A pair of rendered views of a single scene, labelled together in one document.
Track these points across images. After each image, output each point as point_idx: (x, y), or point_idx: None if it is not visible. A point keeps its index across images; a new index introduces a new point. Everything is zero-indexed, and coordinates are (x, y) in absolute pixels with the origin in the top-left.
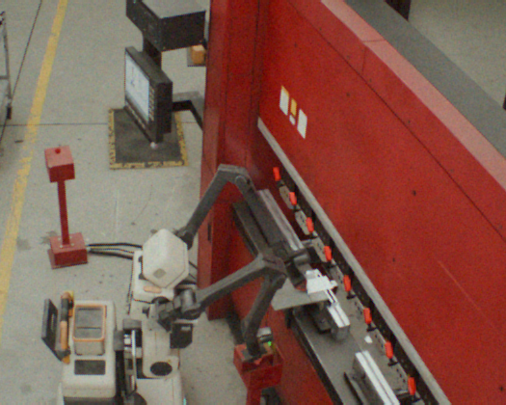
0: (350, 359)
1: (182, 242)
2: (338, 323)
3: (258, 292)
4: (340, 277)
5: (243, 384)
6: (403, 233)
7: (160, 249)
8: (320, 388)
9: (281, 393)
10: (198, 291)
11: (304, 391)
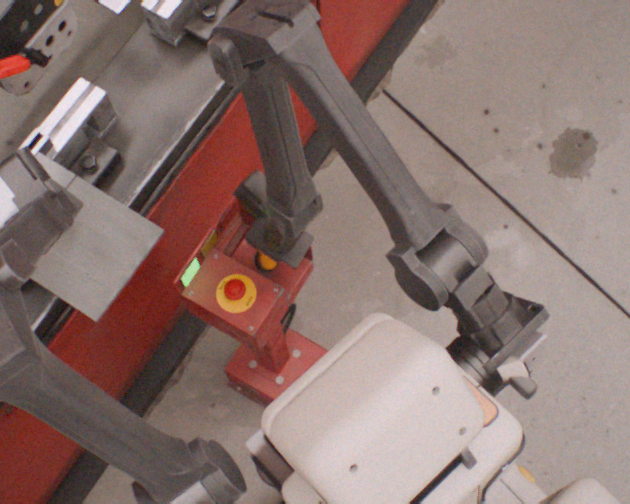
0: (152, 64)
1: (273, 420)
2: (96, 99)
3: None
4: (53, 28)
5: (124, 495)
6: None
7: (412, 396)
8: (226, 124)
9: (153, 346)
10: (419, 237)
11: (198, 216)
